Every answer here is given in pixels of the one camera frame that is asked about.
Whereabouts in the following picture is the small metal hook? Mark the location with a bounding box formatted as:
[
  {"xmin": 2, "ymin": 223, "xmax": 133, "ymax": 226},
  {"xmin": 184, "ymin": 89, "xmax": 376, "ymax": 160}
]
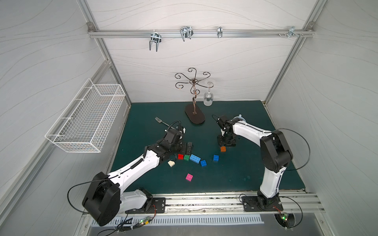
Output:
[{"xmin": 217, "ymin": 26, "xmax": 223, "ymax": 38}]

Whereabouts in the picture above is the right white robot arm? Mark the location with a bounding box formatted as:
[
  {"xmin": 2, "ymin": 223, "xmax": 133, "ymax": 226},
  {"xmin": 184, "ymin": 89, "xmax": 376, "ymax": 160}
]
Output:
[{"xmin": 216, "ymin": 115, "xmax": 292, "ymax": 209}]

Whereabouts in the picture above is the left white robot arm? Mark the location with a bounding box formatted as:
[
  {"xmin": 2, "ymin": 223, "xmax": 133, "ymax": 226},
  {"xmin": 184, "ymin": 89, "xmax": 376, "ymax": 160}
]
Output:
[{"xmin": 82, "ymin": 128, "xmax": 187, "ymax": 226}]

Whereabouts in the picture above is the pink lego brick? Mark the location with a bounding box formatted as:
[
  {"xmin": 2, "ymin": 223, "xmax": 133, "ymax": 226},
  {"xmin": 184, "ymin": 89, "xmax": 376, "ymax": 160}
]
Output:
[{"xmin": 186, "ymin": 174, "xmax": 193, "ymax": 182}]

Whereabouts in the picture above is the metal bracket hook right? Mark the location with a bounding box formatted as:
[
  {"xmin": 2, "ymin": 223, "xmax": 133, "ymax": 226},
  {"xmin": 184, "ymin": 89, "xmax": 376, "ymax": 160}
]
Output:
[{"xmin": 277, "ymin": 26, "xmax": 302, "ymax": 38}]

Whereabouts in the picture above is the wine glass hanging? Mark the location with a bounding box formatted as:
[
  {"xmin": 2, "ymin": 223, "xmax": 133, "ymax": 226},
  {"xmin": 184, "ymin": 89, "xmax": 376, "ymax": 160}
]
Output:
[{"xmin": 203, "ymin": 82, "xmax": 214, "ymax": 106}]

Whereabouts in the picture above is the light blue mug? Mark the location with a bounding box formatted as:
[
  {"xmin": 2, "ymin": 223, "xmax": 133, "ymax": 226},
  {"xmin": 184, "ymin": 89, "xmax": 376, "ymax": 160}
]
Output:
[{"xmin": 236, "ymin": 114, "xmax": 246, "ymax": 122}]

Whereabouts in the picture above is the white slotted cable duct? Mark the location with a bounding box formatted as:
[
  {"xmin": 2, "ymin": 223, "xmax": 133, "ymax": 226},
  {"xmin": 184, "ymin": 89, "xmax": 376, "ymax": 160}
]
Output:
[{"xmin": 113, "ymin": 214, "xmax": 264, "ymax": 226}]

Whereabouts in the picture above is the copper stand pole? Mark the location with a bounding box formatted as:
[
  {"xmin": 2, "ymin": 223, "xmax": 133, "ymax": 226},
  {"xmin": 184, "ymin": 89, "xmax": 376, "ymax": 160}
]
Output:
[{"xmin": 174, "ymin": 67, "xmax": 211, "ymax": 105}]

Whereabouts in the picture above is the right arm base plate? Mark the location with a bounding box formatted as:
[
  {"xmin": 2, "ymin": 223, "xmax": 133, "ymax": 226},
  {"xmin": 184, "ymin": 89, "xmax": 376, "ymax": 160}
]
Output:
[{"xmin": 239, "ymin": 195, "xmax": 284, "ymax": 212}]

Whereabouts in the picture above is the metal double hook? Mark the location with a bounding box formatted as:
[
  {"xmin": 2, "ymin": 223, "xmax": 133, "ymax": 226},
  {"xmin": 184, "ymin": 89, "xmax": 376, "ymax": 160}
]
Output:
[{"xmin": 149, "ymin": 32, "xmax": 162, "ymax": 52}]

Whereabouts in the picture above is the silver metal fork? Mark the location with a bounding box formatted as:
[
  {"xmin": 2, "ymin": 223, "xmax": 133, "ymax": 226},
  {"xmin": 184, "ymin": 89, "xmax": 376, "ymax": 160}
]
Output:
[{"xmin": 155, "ymin": 117, "xmax": 170, "ymax": 126}]

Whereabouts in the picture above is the white wire basket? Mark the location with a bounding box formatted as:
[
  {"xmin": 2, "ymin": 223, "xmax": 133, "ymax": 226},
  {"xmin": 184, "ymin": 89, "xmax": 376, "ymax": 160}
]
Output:
[{"xmin": 45, "ymin": 78, "xmax": 126, "ymax": 153}]

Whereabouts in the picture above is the aluminium top rail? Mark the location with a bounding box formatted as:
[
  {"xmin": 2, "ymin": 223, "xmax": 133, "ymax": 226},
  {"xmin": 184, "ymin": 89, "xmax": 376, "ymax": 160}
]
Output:
[{"xmin": 88, "ymin": 29, "xmax": 316, "ymax": 39}]

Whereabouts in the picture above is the dark oval stand base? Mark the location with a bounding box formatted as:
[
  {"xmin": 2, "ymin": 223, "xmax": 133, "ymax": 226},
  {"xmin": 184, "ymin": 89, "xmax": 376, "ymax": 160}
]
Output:
[{"xmin": 185, "ymin": 104, "xmax": 205, "ymax": 124}]

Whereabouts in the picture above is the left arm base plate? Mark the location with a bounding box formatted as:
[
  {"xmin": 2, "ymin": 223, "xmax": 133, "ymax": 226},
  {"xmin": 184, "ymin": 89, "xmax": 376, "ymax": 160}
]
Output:
[{"xmin": 125, "ymin": 197, "xmax": 166, "ymax": 214}]

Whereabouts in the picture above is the metal angled hook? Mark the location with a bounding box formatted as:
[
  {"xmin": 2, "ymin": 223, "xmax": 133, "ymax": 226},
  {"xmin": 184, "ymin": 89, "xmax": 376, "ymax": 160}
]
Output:
[{"xmin": 180, "ymin": 26, "xmax": 194, "ymax": 41}]

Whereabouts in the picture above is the light blue long lego brick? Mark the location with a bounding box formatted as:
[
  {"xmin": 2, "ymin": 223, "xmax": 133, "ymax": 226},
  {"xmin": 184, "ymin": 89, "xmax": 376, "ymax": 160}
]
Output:
[{"xmin": 190, "ymin": 154, "xmax": 201, "ymax": 164}]

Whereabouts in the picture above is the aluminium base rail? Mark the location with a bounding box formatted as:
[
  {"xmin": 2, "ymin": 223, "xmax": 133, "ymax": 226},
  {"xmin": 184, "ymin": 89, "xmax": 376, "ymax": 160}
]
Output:
[{"xmin": 147, "ymin": 191, "xmax": 325, "ymax": 214}]

